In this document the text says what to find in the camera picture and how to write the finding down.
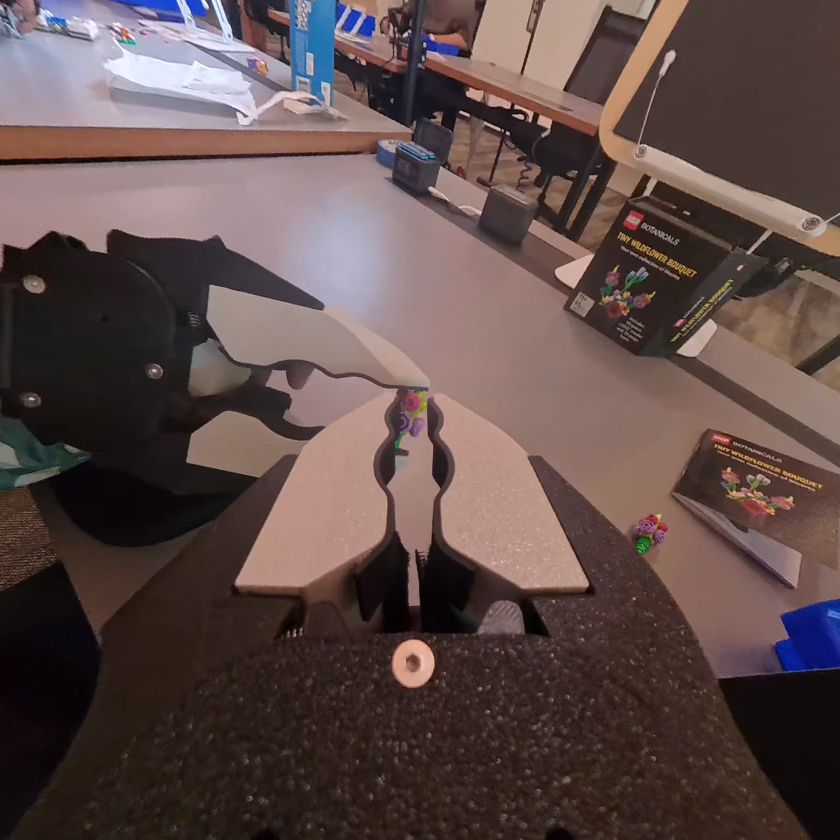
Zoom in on grey hard case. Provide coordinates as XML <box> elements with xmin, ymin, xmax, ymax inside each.
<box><xmin>478</xmin><ymin>184</ymin><xmax>541</xmax><ymax>245</ymax></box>

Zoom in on black battery charging case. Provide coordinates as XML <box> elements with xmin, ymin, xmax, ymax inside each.
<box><xmin>392</xmin><ymin>118</ymin><xmax>455</xmax><ymax>195</ymax></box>

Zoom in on black wood-framed board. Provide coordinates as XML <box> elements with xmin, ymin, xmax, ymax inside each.
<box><xmin>599</xmin><ymin>0</ymin><xmax>840</xmax><ymax>258</ymax></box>

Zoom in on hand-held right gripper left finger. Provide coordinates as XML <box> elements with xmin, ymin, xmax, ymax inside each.
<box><xmin>235</xmin><ymin>392</ymin><xmax>410</xmax><ymax>626</ymax></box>

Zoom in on black office chair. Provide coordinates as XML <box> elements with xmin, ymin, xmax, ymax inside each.
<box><xmin>535</xmin><ymin>5</ymin><xmax>632</xmax><ymax>191</ymax></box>

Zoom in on far wooden desk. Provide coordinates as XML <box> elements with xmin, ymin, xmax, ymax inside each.
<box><xmin>269</xmin><ymin>7</ymin><xmax>606</xmax><ymax>244</ymax></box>

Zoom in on person's black pants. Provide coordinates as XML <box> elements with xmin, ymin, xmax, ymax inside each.
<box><xmin>0</xmin><ymin>563</ymin><xmax>102</xmax><ymax>840</ymax></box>

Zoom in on person's left hand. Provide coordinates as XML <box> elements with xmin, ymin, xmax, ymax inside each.
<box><xmin>251</xmin><ymin>362</ymin><xmax>315</xmax><ymax>391</ymax></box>

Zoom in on clear book stand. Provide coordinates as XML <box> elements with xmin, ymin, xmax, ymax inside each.
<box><xmin>176</xmin><ymin>0</ymin><xmax>236</xmax><ymax>42</ymax></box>

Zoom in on white clip stand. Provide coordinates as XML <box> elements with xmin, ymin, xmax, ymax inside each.
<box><xmin>610</xmin><ymin>49</ymin><xmax>840</xmax><ymax>238</ymax></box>

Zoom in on large blue storage bin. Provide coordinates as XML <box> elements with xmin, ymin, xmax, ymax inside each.
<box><xmin>774</xmin><ymin>602</ymin><xmax>840</xmax><ymax>672</ymax></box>

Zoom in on crumpled white paper bag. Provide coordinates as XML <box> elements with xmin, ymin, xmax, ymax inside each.
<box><xmin>104</xmin><ymin>51</ymin><xmax>258</xmax><ymax>111</ymax></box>

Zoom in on loose toy bricks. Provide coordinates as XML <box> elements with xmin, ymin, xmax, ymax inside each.
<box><xmin>36</xmin><ymin>13</ymin><xmax>142</xmax><ymax>47</ymax></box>

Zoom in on torn white paper bag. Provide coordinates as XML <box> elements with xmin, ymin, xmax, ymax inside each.
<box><xmin>236</xmin><ymin>90</ymin><xmax>350</xmax><ymax>127</ymax></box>

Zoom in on white cable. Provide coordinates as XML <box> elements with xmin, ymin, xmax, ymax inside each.
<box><xmin>427</xmin><ymin>186</ymin><xmax>484</xmax><ymax>218</ymax></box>

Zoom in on purple toy flower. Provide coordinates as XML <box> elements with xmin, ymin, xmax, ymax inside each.
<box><xmin>394</xmin><ymin>388</ymin><xmax>429</xmax><ymax>460</ymax></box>
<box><xmin>631</xmin><ymin>513</ymin><xmax>670</xmax><ymax>556</ymax></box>

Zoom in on black flower set box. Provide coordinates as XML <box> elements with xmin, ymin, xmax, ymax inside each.
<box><xmin>563</xmin><ymin>196</ymin><xmax>770</xmax><ymax>359</ymax></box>

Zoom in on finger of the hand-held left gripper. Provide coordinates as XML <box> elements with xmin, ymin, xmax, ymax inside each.
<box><xmin>190</xmin><ymin>285</ymin><xmax>431</xmax><ymax>396</ymax></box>
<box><xmin>185</xmin><ymin>387</ymin><xmax>329</xmax><ymax>479</ymax></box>

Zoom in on wood-edged grey desk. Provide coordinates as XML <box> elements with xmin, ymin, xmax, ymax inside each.
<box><xmin>0</xmin><ymin>0</ymin><xmax>416</xmax><ymax>163</ymax></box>

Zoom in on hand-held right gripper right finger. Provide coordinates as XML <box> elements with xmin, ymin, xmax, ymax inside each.
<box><xmin>419</xmin><ymin>392</ymin><xmax>590</xmax><ymax>632</ymax></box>

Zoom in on dark flower instruction booklet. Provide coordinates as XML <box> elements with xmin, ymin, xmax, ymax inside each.
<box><xmin>671</xmin><ymin>428</ymin><xmax>840</xmax><ymax>589</ymax></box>

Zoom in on person's left forearm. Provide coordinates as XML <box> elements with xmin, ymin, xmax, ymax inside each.
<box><xmin>0</xmin><ymin>420</ymin><xmax>91</xmax><ymax>492</ymax></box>

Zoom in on tall blue box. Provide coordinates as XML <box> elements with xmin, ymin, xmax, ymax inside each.
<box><xmin>289</xmin><ymin>0</ymin><xmax>337</xmax><ymax>107</ymax></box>

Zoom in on white stand foot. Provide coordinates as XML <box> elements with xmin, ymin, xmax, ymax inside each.
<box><xmin>554</xmin><ymin>253</ymin><xmax>596</xmax><ymax>290</ymax></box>
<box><xmin>676</xmin><ymin>320</ymin><xmax>718</xmax><ymax>359</ymax></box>

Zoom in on blue parts bin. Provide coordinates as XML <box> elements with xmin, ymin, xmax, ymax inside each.
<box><xmin>336</xmin><ymin>3</ymin><xmax>378</xmax><ymax>38</ymax></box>

